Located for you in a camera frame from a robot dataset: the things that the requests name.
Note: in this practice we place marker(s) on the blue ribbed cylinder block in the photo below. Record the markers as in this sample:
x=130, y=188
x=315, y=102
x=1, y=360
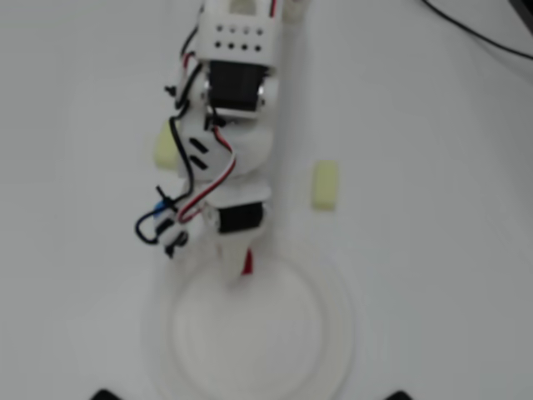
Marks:
x=159, y=207

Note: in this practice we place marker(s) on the small white camera module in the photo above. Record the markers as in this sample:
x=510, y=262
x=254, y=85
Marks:
x=170, y=233

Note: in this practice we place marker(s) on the dark device corner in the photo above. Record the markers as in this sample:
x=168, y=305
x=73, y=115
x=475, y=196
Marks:
x=524, y=8

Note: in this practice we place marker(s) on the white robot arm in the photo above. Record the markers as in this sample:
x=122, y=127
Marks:
x=241, y=83

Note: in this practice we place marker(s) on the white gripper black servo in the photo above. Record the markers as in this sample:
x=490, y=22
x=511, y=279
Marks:
x=241, y=221

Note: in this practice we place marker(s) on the black rounded stand foot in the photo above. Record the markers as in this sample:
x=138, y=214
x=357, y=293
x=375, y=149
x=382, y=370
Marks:
x=106, y=394
x=400, y=395

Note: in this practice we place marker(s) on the pale yellow foam block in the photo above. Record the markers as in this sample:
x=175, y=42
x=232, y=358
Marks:
x=325, y=185
x=164, y=150

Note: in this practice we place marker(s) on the red cube block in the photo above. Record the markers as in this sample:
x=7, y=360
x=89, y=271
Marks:
x=249, y=263

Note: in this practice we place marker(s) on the white plastic plate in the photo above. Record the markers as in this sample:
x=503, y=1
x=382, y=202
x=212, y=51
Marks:
x=266, y=333

